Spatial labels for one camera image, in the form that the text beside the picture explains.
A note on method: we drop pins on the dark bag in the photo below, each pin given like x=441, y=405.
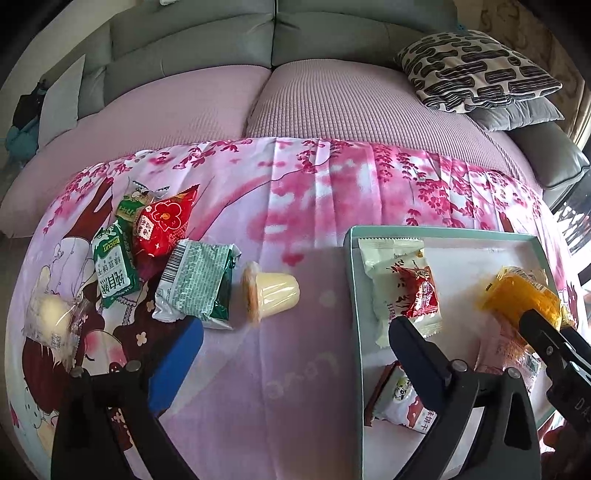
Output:
x=27, y=106

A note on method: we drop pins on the orange jelly packet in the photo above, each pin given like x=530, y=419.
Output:
x=512, y=295

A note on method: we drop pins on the teal-edged white box tray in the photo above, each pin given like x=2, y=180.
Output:
x=461, y=258

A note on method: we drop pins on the yellow pudding cup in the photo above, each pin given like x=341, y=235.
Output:
x=274, y=293

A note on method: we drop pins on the pink sofa cover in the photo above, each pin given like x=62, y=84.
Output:
x=323, y=101

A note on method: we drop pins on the small green snack packet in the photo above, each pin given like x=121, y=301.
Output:
x=129, y=210

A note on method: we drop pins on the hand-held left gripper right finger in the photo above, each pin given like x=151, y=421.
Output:
x=408, y=339

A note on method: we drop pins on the green and white snack packet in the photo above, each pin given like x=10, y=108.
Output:
x=194, y=286

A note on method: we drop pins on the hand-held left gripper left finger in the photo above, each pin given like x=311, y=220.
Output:
x=178, y=364

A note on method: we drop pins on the grey sofa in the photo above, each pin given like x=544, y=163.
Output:
x=231, y=41

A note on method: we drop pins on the white snack packet orange print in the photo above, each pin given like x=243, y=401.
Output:
x=383, y=286

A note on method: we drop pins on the black and white patterned pillow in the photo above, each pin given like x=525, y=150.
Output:
x=475, y=69

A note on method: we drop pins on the small red snack packet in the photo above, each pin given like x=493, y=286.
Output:
x=420, y=290

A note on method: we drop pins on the green biscuit packet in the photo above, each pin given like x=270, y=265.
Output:
x=113, y=272

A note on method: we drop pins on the blue cloth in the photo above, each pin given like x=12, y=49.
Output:
x=21, y=143

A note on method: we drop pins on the black metal railing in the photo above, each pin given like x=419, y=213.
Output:
x=572, y=221

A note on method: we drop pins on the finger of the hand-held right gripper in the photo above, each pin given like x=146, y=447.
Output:
x=554, y=339

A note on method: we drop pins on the clear pale bun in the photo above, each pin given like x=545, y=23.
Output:
x=46, y=314

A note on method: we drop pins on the grey pillow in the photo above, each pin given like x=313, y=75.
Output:
x=517, y=113

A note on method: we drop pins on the beige patterned curtain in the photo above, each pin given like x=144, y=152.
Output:
x=531, y=27

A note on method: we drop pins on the red and white snack packet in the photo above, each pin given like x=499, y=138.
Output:
x=401, y=406

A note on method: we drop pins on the pink printed blanket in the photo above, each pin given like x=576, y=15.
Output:
x=286, y=369

